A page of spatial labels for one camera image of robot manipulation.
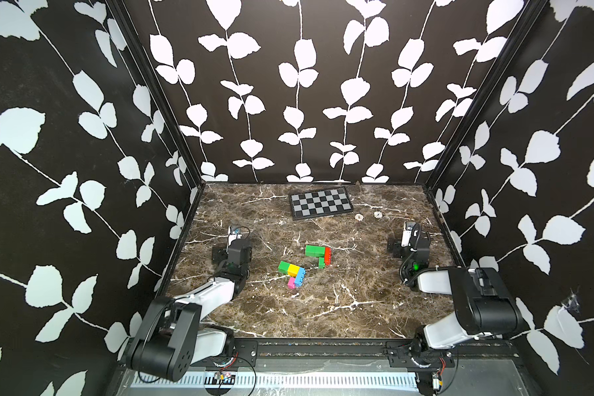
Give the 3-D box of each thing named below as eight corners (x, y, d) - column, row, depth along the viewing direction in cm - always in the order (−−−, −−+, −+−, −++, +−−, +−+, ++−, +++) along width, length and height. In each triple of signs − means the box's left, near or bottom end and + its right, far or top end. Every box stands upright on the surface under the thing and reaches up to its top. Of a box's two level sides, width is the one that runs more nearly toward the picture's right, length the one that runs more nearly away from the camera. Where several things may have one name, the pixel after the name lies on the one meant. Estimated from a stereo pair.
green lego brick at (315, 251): (305, 256, 98) (305, 253, 96) (305, 248, 100) (305, 245, 98) (325, 257, 98) (325, 253, 96) (324, 248, 100) (325, 245, 98)
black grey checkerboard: (293, 221, 109) (293, 217, 106) (288, 199, 117) (288, 194, 115) (352, 212, 113) (353, 207, 110) (343, 191, 121) (344, 186, 119)
